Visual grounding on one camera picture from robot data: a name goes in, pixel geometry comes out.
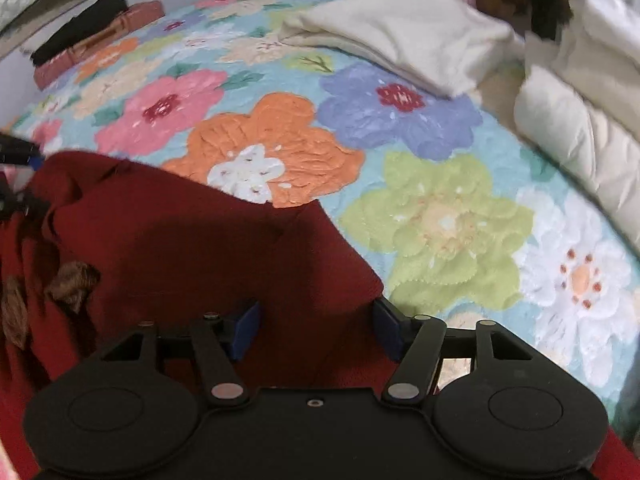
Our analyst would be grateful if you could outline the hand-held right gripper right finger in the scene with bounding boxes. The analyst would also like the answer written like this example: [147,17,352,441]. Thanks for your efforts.
[372,297,536,406]

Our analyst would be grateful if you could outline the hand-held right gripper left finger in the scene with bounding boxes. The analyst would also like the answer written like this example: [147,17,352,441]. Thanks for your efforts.
[100,301,264,408]

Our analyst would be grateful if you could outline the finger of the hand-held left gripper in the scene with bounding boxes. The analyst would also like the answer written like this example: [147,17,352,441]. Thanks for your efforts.
[0,133,45,168]
[0,194,52,222]

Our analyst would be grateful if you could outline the red sweater with brown rosettes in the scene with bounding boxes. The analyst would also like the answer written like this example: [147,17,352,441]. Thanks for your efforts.
[0,150,640,480]

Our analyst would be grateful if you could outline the floral quilted bedspread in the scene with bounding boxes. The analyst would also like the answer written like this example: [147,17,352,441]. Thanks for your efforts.
[0,0,640,413]

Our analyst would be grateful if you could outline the black folded cloth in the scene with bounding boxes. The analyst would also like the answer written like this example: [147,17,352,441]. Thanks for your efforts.
[30,0,129,68]

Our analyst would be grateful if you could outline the white folded quilted duvet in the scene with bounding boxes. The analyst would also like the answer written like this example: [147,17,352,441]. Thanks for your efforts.
[514,0,640,253]

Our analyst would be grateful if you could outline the cream folded cloth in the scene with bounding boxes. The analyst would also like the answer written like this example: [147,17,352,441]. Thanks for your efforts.
[277,0,526,98]

